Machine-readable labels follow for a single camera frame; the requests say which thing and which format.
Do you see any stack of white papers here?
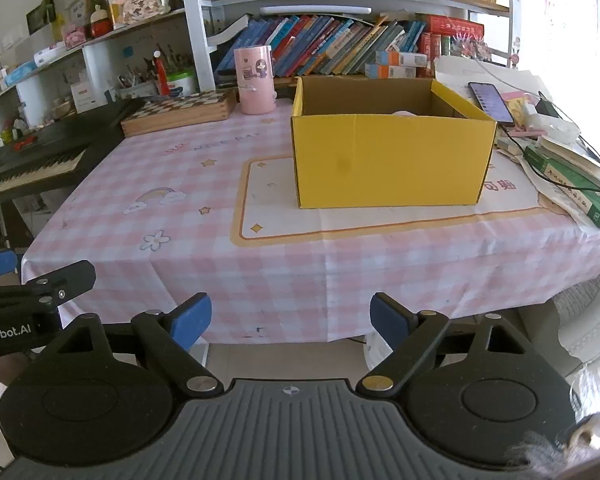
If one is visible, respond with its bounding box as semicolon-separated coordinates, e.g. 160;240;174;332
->
432;55;548;111

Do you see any black keyboard stand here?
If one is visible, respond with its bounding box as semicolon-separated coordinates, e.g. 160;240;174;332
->
0;195;36;251

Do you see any light blue flat box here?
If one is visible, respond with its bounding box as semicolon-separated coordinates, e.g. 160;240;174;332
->
2;60;37;86

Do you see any row of colourful books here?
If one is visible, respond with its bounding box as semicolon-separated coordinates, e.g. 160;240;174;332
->
215;14;428;78

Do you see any black power adapter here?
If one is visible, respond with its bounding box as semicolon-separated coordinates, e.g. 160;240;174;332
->
536;97;566;120

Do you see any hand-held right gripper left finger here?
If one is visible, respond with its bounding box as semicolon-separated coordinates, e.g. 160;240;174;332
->
40;291;226;395

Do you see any white patterned cloth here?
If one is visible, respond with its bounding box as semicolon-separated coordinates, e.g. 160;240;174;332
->
550;267;600;376

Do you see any white box red label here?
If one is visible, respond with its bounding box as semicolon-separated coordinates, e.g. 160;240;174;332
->
70;81;105;114

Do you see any white bookshelf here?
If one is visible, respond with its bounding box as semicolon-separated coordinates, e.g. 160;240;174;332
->
177;0;523;91

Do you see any red game box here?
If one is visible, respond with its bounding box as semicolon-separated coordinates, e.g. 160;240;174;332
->
425;15;485;36

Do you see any yellow booklet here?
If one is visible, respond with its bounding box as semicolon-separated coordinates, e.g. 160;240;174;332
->
507;99;537;123

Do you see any black smartphone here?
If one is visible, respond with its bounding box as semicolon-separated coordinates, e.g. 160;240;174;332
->
467;81;516;127

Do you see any white lamp bar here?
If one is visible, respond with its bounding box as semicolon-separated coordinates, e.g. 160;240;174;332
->
260;6;373;16

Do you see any black electronic keyboard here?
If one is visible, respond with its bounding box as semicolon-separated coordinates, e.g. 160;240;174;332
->
0;97;146;206

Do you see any wooden chess board box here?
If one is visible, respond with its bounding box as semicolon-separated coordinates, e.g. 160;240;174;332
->
120;89;238;138

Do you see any white corner shelf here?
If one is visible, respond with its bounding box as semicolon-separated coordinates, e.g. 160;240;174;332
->
0;7;188;146

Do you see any green and white book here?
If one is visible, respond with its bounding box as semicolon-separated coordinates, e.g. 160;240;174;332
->
522;145;600;231

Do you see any white tub green lid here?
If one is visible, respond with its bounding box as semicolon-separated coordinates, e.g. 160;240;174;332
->
165;71;198;97

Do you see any pink cylindrical container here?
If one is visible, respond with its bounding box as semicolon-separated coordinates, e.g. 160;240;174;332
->
233;45;276;116

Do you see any grey fur sleeve trim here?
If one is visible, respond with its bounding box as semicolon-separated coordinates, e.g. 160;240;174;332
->
512;407;600;476

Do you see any red round jar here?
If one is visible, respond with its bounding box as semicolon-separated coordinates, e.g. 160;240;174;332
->
89;6;114;39

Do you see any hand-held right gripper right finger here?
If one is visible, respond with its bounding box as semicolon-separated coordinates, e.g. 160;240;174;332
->
355;291;548;396

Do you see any white curved bookend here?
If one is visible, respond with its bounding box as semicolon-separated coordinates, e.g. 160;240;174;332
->
207;15;251;51

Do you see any yellow cardboard box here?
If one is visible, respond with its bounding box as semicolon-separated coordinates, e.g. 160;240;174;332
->
290;76;498;209

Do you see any red bottle with white cap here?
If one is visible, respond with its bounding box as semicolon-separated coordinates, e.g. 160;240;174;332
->
152;50;171;96

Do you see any orange and white carton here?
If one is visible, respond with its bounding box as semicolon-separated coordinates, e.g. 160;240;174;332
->
365;63;421;80
376;50;427;67

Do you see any pen holder with brushes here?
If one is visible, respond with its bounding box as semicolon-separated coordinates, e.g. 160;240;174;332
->
117;45;161;101

